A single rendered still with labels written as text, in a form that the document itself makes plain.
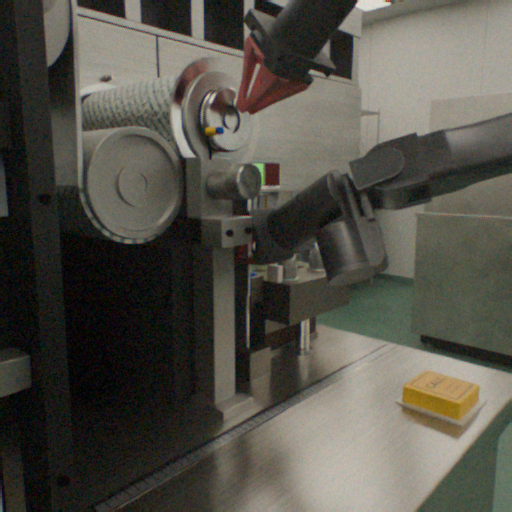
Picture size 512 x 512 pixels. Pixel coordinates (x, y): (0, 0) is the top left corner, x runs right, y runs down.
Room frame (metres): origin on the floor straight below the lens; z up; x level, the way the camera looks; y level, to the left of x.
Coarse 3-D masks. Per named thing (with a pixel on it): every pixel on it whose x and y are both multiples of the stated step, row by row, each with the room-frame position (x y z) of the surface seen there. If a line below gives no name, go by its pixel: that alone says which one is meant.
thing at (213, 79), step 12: (216, 72) 0.59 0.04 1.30; (192, 84) 0.57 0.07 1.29; (204, 84) 0.58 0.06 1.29; (216, 84) 0.59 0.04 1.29; (228, 84) 0.61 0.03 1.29; (192, 96) 0.56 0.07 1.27; (192, 108) 0.56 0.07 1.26; (192, 120) 0.56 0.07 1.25; (252, 120) 0.64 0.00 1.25; (192, 132) 0.56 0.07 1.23; (252, 132) 0.64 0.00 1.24; (192, 144) 0.56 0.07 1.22; (204, 144) 0.58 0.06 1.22; (204, 156) 0.58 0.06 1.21; (216, 156) 0.59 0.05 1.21; (228, 156) 0.61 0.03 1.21; (240, 156) 0.62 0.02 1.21
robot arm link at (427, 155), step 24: (504, 120) 0.50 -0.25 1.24; (384, 144) 0.53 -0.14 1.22; (408, 144) 0.52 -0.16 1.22; (432, 144) 0.51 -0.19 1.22; (456, 144) 0.50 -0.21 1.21; (480, 144) 0.50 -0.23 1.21; (504, 144) 0.49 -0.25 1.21; (408, 168) 0.51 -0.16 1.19; (432, 168) 0.50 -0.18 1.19; (456, 168) 0.49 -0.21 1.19; (480, 168) 0.49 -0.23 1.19; (504, 168) 0.49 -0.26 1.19; (384, 192) 0.51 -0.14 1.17; (408, 192) 0.53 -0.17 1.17; (432, 192) 0.53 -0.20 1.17
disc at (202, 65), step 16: (192, 64) 0.57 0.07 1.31; (208, 64) 0.59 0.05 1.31; (224, 64) 0.61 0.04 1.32; (176, 80) 0.56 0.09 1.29; (192, 80) 0.57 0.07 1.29; (240, 80) 0.63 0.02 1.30; (176, 96) 0.55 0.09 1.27; (176, 112) 0.55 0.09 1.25; (176, 128) 0.55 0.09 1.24; (256, 128) 0.65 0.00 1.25; (176, 144) 0.55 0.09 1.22; (256, 144) 0.65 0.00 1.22
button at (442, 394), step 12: (432, 372) 0.60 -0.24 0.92; (408, 384) 0.56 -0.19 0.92; (420, 384) 0.56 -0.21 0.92; (432, 384) 0.56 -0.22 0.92; (444, 384) 0.56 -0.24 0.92; (456, 384) 0.56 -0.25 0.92; (468, 384) 0.56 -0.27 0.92; (408, 396) 0.56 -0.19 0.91; (420, 396) 0.55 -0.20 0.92; (432, 396) 0.54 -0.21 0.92; (444, 396) 0.53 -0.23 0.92; (456, 396) 0.53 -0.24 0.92; (468, 396) 0.54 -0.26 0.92; (432, 408) 0.54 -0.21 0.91; (444, 408) 0.53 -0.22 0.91; (456, 408) 0.52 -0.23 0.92; (468, 408) 0.54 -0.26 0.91
